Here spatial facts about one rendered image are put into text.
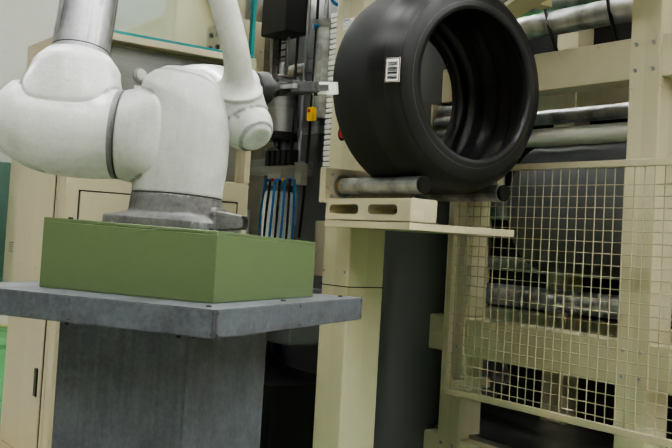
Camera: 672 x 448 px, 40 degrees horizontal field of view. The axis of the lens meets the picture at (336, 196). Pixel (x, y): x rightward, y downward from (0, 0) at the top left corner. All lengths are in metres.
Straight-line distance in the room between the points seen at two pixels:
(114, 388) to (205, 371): 0.15
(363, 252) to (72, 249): 1.29
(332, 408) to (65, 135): 1.39
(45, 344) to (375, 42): 1.16
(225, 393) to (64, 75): 0.59
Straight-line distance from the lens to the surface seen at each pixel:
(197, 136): 1.55
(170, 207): 1.54
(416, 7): 2.35
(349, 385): 2.68
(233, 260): 1.42
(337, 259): 2.68
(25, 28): 11.40
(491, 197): 2.52
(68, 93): 1.60
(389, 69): 2.28
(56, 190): 2.57
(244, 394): 1.62
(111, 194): 2.55
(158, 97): 1.57
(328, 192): 2.56
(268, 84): 2.13
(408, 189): 2.34
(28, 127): 1.60
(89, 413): 1.57
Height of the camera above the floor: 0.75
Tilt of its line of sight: 3 degrees up
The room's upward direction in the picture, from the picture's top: 3 degrees clockwise
